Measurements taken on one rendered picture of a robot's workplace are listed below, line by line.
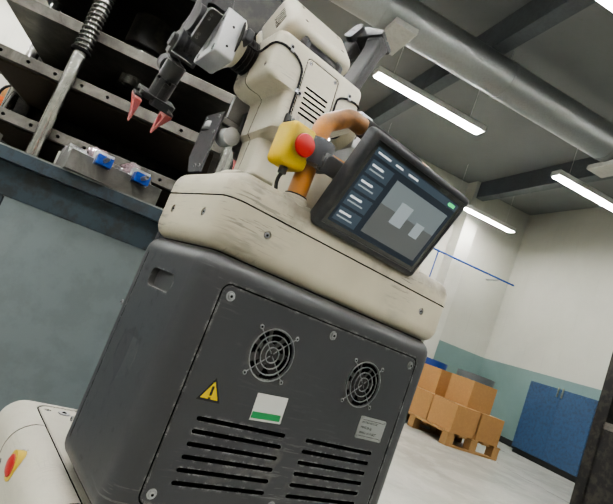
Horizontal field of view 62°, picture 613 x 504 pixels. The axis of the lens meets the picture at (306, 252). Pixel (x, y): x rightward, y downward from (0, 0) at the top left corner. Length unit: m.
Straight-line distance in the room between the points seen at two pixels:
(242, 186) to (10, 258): 1.00
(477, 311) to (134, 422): 9.85
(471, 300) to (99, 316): 9.18
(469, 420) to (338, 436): 5.16
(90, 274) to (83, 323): 0.14
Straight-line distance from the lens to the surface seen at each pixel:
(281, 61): 1.21
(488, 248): 10.56
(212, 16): 1.27
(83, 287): 1.58
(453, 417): 5.92
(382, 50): 1.79
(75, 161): 1.53
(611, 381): 5.17
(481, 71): 5.73
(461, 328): 10.26
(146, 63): 2.62
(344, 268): 0.86
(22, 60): 2.64
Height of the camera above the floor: 0.63
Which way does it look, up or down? 8 degrees up
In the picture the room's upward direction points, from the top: 21 degrees clockwise
